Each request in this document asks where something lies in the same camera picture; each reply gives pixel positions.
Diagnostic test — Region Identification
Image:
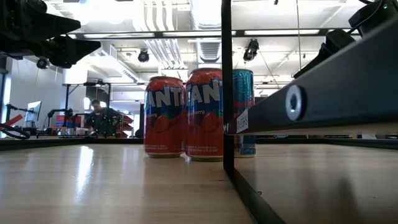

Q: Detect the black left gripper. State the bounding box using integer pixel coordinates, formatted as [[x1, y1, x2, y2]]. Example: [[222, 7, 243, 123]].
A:
[[0, 12, 102, 69]]

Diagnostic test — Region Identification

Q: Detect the black cable loop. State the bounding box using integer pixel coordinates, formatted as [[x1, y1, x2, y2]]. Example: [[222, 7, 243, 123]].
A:
[[0, 123, 31, 140]]

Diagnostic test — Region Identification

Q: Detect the red Fanta strawberry can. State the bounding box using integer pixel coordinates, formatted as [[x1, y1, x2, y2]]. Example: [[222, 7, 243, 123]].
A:
[[185, 67, 224, 162], [144, 75, 187, 159]]

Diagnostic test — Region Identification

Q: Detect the black aluminium rig frame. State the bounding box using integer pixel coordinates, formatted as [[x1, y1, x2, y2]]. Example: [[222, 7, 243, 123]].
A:
[[0, 27, 398, 152]]

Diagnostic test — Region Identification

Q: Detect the white round bolt washer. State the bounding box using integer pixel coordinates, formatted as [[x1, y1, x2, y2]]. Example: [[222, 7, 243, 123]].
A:
[[285, 84, 307, 121]]

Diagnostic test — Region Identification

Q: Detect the black overhead camera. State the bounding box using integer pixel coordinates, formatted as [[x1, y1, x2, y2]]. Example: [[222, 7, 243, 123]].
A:
[[242, 38, 261, 62]]

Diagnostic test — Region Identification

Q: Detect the slim teal patterned can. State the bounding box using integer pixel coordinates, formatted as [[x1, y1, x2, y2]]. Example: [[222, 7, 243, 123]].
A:
[[233, 68, 257, 159]]

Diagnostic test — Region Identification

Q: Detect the black floor stand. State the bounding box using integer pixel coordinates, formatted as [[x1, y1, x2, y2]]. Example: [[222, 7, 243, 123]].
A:
[[136, 102, 146, 139]]

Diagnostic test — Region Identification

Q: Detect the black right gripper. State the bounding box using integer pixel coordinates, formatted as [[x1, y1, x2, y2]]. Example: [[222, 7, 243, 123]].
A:
[[292, 0, 398, 80]]

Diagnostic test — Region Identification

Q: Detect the person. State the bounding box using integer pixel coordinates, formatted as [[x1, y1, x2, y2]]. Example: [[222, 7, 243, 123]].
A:
[[83, 99, 123, 138]]

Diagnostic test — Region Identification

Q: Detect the red angled bar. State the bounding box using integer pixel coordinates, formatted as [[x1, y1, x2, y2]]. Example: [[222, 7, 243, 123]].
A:
[[2, 114, 24, 127]]

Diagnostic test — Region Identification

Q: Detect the white paper label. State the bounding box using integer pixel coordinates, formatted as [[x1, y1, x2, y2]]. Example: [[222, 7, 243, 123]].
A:
[[236, 108, 249, 134]]

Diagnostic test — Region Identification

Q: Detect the grey computer monitor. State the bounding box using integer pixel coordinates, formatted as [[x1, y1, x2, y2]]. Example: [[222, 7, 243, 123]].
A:
[[24, 100, 43, 123]]

